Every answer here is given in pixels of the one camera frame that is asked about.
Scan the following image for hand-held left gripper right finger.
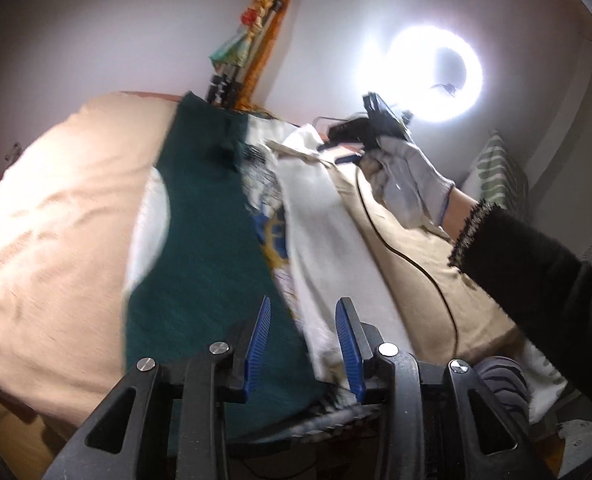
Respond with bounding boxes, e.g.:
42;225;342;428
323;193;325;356
335;297;553;480

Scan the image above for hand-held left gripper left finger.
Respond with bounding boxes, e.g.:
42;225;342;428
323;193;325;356
42;296;272;480

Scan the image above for white printed garment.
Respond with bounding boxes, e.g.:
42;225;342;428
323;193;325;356
240;112;412;391

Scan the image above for dark green garment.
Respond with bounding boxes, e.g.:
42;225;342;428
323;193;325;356
124;91;334;443

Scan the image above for person's right forearm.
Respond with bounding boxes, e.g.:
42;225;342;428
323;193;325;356
437;186;592;411

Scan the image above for person's right hand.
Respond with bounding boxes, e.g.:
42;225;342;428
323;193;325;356
363;135;458;227

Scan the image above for green white patterned cushion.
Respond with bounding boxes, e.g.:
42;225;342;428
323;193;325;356
463;130;531;222

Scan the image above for zebra striped cloth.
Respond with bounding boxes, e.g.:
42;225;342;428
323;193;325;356
468;355;533;443

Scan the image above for white cloth with green print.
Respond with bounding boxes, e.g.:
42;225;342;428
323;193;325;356
515;337;573;423

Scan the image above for beige bed sheet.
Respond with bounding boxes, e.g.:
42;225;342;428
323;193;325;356
0;91;523;443

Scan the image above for white ring light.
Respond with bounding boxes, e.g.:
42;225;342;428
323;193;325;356
388;25;485;124

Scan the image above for black cable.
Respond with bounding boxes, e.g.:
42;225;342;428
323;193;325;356
355;164;460;358

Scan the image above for decorative wall hanging doll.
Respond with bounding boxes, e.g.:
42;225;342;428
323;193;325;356
208;0;293;111

